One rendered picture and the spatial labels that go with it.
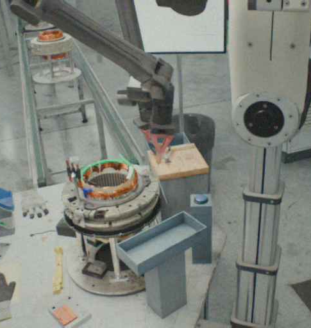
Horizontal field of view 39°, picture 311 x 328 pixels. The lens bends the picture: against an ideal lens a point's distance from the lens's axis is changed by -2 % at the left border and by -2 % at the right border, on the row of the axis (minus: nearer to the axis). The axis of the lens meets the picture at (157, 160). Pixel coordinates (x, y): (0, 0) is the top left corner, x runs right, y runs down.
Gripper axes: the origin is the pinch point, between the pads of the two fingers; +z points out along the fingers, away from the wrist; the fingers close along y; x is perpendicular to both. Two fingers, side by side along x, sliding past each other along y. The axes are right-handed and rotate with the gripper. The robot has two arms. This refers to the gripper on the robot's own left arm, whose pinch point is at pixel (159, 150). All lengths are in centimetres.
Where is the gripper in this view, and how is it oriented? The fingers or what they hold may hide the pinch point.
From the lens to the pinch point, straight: 128.4
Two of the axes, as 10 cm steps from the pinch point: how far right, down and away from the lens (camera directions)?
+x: 10.0, 0.4, 0.6
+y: 0.4, 4.3, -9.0
